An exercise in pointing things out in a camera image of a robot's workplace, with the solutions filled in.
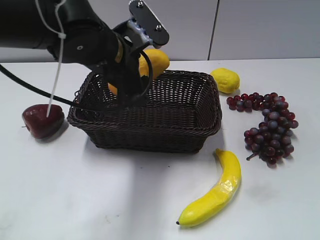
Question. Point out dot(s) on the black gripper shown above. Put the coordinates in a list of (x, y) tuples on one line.
[(133, 42)]

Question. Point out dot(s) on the yellow orange mango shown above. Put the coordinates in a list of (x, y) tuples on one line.
[(155, 62)]

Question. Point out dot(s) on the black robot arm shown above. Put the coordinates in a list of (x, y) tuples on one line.
[(72, 32)]

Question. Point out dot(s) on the yellow lemon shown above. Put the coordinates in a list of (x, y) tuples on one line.
[(227, 80)]

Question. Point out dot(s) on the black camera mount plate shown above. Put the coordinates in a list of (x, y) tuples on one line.
[(148, 22)]

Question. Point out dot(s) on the purple grape bunch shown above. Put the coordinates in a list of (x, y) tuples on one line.
[(271, 140)]

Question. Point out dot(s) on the yellow banana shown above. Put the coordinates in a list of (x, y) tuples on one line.
[(218, 197)]

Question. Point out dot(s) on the dark brown wicker basket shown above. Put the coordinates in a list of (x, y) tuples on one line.
[(182, 110)]

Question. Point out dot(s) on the dark red apple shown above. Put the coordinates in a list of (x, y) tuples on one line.
[(39, 124)]

